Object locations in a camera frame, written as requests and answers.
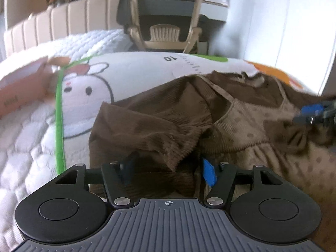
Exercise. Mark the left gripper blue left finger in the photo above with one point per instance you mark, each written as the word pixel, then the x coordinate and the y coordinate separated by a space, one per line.
pixel 115 177

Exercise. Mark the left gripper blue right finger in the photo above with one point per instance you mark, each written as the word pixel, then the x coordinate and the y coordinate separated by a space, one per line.
pixel 221 180

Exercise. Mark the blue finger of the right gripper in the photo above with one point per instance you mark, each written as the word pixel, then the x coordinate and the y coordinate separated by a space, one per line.
pixel 316 114

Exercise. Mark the brown corduroy dotted garment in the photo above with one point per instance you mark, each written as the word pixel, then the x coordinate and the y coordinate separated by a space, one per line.
pixel 163 135

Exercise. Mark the white quilted mattress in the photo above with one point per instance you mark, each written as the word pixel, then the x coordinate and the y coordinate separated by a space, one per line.
pixel 28 134

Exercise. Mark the cartoon print play mat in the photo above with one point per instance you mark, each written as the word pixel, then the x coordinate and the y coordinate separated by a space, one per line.
pixel 113 77

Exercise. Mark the pink cardboard box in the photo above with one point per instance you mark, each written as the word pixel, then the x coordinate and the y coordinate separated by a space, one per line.
pixel 28 83

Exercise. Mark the white waste bin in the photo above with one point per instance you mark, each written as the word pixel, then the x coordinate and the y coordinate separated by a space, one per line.
pixel 202 48

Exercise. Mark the white desk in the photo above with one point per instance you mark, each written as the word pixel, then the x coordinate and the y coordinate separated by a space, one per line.
pixel 214 11

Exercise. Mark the beige padded headboard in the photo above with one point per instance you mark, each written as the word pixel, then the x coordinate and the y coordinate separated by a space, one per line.
pixel 78 17

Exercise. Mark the beige black office chair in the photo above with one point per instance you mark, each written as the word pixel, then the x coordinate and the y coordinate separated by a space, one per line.
pixel 161 25

